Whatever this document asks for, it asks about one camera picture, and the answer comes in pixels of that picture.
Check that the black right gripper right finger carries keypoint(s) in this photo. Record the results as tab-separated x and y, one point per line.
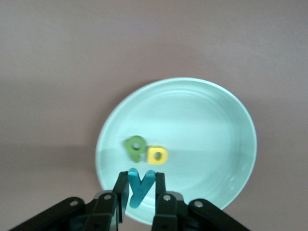
173	214

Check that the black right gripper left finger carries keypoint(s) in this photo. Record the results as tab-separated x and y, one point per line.
103	211

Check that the teal foam letter y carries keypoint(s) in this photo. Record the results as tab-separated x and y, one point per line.
138	192

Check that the yellow foam letter d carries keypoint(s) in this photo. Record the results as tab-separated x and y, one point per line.
151	156

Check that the green foam letter p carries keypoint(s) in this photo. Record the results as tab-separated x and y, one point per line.
131	151

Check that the mint green plate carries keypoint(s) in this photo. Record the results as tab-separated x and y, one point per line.
192	120

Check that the brown table cover sheet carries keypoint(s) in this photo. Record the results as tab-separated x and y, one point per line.
72	60

